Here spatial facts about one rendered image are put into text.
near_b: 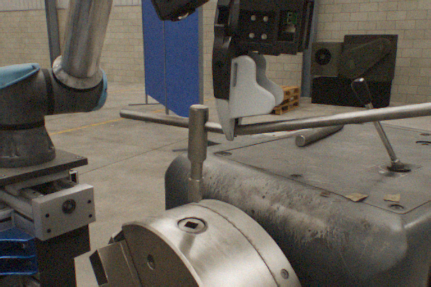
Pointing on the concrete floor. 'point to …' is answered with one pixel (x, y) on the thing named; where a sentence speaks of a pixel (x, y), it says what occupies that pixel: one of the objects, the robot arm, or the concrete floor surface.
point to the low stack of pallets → (288, 99)
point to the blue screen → (173, 61)
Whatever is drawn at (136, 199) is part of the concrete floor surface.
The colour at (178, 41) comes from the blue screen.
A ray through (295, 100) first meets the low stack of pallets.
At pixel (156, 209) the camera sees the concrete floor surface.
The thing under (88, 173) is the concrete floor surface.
